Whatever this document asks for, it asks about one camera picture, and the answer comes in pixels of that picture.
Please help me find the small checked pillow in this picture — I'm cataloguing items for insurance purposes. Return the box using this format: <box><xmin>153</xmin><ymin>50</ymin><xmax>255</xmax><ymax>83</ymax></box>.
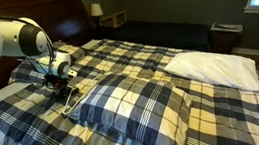
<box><xmin>5</xmin><ymin>37</ymin><xmax>92</xmax><ymax>89</ymax></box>

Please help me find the large checked black pillow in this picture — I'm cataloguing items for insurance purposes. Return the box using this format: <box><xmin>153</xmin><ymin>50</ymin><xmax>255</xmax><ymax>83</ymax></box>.
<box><xmin>64</xmin><ymin>64</ymin><xmax>200</xmax><ymax>145</ymax></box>

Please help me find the dark low couch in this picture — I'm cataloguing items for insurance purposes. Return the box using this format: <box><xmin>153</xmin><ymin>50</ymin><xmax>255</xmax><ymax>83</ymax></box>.
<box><xmin>106</xmin><ymin>9</ymin><xmax>214</xmax><ymax>65</ymax></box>

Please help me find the light grey bed sheet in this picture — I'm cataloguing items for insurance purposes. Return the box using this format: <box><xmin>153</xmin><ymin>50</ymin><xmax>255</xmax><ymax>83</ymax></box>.
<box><xmin>0</xmin><ymin>78</ymin><xmax>36</xmax><ymax>115</ymax></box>

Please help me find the dark wooden headboard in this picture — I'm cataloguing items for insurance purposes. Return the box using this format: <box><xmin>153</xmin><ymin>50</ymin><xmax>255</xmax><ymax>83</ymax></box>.
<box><xmin>0</xmin><ymin>0</ymin><xmax>103</xmax><ymax>98</ymax></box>

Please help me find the white pillow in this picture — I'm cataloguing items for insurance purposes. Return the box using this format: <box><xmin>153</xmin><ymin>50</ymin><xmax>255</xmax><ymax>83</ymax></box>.
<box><xmin>161</xmin><ymin>41</ymin><xmax>259</xmax><ymax>106</ymax></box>

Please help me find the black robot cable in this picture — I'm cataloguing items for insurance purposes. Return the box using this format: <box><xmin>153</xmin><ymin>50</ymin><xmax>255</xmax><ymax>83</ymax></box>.
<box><xmin>0</xmin><ymin>8</ymin><xmax>58</xmax><ymax>82</ymax></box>

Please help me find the brown bin with liner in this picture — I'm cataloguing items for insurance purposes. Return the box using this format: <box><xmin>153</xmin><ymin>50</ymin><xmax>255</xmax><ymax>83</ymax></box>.
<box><xmin>208</xmin><ymin>18</ymin><xmax>247</xmax><ymax>56</ymax></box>

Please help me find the table lamp white shade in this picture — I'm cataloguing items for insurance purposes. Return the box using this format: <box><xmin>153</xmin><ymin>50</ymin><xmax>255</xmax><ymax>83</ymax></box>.
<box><xmin>88</xmin><ymin>1</ymin><xmax>106</xmax><ymax>29</ymax></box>

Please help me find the checked blue yellow comforter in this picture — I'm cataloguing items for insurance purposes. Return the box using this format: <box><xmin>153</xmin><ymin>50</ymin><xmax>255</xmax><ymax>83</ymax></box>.
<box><xmin>0</xmin><ymin>17</ymin><xmax>259</xmax><ymax>145</ymax></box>

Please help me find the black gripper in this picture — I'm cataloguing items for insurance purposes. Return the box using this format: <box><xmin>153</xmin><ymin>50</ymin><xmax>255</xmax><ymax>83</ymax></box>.
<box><xmin>42</xmin><ymin>71</ymin><xmax>75</xmax><ymax>104</ymax></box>

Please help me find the wooden nightstand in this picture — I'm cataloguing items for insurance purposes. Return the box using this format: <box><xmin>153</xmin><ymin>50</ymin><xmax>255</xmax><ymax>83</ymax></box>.
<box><xmin>98</xmin><ymin>8</ymin><xmax>130</xmax><ymax>31</ymax></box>

